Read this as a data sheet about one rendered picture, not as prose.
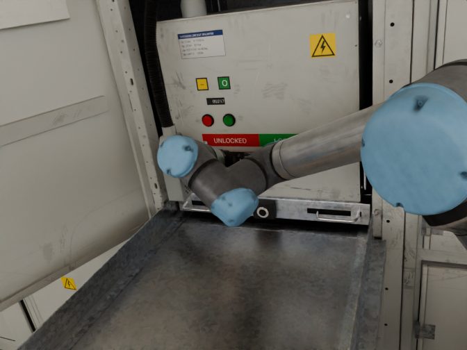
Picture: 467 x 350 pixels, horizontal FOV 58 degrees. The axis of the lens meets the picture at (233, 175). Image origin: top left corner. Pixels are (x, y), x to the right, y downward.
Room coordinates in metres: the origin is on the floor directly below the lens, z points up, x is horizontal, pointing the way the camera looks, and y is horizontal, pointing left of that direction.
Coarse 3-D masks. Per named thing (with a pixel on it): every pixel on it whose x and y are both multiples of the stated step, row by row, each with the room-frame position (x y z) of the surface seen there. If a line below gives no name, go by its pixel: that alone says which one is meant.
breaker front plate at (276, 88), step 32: (160, 32) 1.10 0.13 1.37; (192, 32) 1.06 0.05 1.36; (224, 32) 1.02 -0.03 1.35; (256, 32) 0.99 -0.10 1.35; (288, 32) 0.96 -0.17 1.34; (320, 32) 0.93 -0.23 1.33; (352, 32) 0.90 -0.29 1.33; (192, 64) 1.06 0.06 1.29; (224, 64) 1.03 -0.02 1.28; (256, 64) 1.00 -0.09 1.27; (288, 64) 0.96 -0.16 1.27; (320, 64) 0.93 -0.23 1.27; (352, 64) 0.90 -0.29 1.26; (192, 96) 1.07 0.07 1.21; (224, 96) 1.03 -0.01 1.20; (256, 96) 1.00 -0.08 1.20; (288, 96) 0.97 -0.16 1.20; (320, 96) 0.93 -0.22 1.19; (352, 96) 0.91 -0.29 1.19; (192, 128) 1.08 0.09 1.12; (224, 128) 1.04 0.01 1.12; (256, 128) 1.00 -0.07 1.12; (288, 128) 0.97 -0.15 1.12; (288, 192) 0.97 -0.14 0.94; (320, 192) 0.94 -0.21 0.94; (352, 192) 0.91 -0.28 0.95
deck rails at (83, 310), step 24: (168, 216) 1.06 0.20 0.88; (144, 240) 0.94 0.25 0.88; (360, 240) 0.84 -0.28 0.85; (120, 264) 0.84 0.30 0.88; (144, 264) 0.87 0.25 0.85; (360, 264) 0.75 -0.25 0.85; (96, 288) 0.76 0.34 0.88; (120, 288) 0.79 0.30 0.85; (360, 288) 0.61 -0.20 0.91; (72, 312) 0.69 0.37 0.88; (96, 312) 0.72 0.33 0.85; (360, 312) 0.61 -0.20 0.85; (48, 336) 0.63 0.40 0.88; (72, 336) 0.66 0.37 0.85; (336, 336) 0.56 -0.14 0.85
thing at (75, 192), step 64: (0, 0) 0.94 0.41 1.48; (64, 0) 1.03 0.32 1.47; (0, 64) 0.93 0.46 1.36; (64, 64) 1.03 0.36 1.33; (0, 128) 0.89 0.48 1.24; (64, 128) 1.00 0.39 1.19; (0, 192) 0.87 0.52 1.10; (64, 192) 0.96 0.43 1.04; (128, 192) 1.08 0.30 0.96; (0, 256) 0.84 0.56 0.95; (64, 256) 0.93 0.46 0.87
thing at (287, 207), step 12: (192, 192) 1.09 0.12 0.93; (180, 204) 1.10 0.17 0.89; (192, 204) 1.08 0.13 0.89; (204, 204) 1.07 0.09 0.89; (276, 204) 0.98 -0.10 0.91; (288, 204) 0.96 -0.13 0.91; (300, 204) 0.95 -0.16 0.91; (312, 204) 0.94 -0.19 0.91; (324, 204) 0.92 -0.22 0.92; (336, 204) 0.91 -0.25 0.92; (348, 204) 0.90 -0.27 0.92; (360, 204) 0.89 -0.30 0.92; (288, 216) 0.96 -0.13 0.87; (300, 216) 0.95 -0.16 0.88; (312, 216) 0.94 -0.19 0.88; (324, 216) 0.93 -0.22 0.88; (336, 216) 0.91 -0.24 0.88; (348, 216) 0.90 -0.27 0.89; (360, 216) 0.89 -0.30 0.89
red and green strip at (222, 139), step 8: (208, 136) 1.06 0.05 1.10; (216, 136) 1.05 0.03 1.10; (224, 136) 1.04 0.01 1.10; (232, 136) 1.03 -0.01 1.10; (240, 136) 1.02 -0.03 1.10; (248, 136) 1.01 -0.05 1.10; (256, 136) 1.00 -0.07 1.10; (264, 136) 0.99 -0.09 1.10; (272, 136) 0.99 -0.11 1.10; (280, 136) 0.98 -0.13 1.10; (288, 136) 0.97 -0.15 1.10; (208, 144) 1.06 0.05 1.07; (216, 144) 1.05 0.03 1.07; (224, 144) 1.04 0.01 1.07; (232, 144) 1.03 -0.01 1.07; (240, 144) 1.02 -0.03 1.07; (248, 144) 1.01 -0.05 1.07; (256, 144) 1.00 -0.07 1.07; (264, 144) 1.00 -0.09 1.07
